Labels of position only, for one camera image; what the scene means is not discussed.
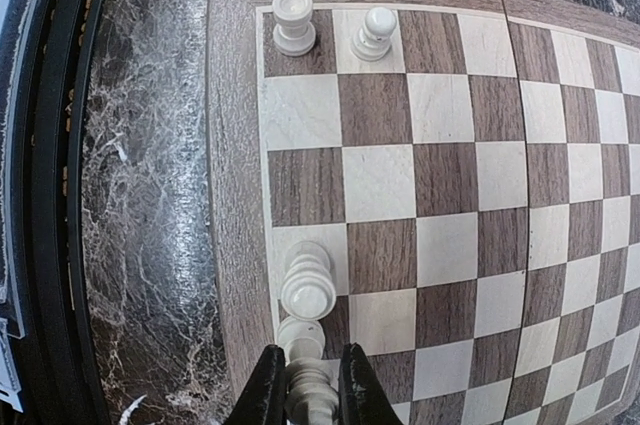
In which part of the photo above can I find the white chess queen piece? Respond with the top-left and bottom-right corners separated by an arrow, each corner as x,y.
277,316 -> 339,424

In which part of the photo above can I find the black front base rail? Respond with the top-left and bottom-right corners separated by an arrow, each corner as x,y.
23,0 -> 110,424

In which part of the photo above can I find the white chess rook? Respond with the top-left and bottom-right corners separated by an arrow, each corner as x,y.
272,0 -> 316,57

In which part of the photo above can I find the wooden chess board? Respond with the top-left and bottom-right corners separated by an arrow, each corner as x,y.
206,0 -> 639,424

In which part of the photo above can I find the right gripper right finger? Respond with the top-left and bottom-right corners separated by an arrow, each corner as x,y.
338,343 -> 402,425

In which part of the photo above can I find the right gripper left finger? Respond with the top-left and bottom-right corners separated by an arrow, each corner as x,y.
234,344 -> 287,425

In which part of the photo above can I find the grey slotted cable duct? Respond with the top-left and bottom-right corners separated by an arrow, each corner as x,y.
1,0 -> 38,412

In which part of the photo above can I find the white chess pawn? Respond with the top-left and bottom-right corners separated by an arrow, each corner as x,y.
351,7 -> 398,62

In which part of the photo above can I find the white chess king piece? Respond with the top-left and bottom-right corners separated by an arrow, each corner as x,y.
280,241 -> 337,321

